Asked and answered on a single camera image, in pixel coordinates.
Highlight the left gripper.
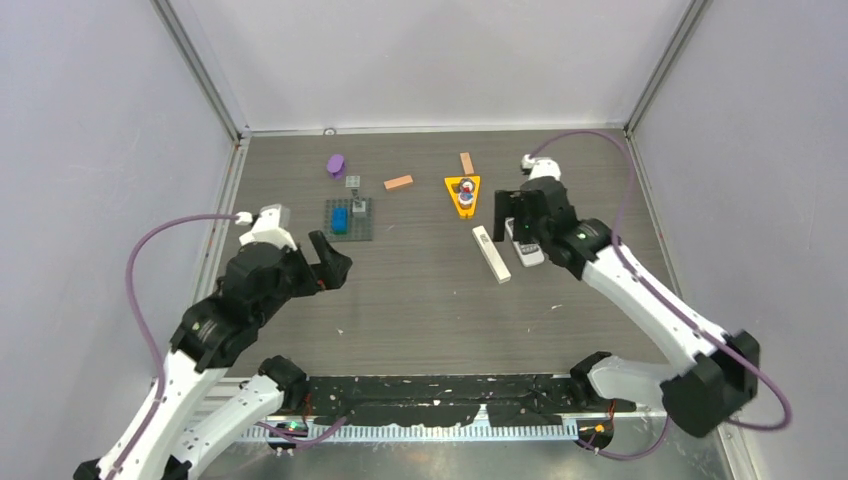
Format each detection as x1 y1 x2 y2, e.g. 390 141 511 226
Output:
253 229 351 326

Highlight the large white remote control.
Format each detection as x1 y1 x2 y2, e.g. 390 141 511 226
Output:
505 217 545 268

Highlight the slim white remote control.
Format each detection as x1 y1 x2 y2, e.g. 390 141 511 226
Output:
472 225 511 284

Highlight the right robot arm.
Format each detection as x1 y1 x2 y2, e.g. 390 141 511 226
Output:
493 177 760 438

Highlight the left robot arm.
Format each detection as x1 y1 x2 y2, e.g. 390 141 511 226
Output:
73 229 353 479

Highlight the orange toy board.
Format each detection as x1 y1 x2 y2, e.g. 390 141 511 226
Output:
444 175 481 219

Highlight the thin wooden stick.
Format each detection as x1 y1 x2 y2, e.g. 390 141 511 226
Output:
459 152 475 176

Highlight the blue lego brick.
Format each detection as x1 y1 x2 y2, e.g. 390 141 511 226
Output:
330 207 349 235

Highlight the grey lego baseplate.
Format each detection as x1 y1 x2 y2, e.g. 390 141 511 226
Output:
323 175 375 242

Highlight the wooden block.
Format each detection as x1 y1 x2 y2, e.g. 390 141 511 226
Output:
383 175 414 191

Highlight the purple cap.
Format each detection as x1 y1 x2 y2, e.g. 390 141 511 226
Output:
326 154 346 179

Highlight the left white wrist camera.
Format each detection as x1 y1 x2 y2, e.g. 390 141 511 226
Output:
235 204 298 250

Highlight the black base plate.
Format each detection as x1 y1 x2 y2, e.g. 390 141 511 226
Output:
277 373 636 427

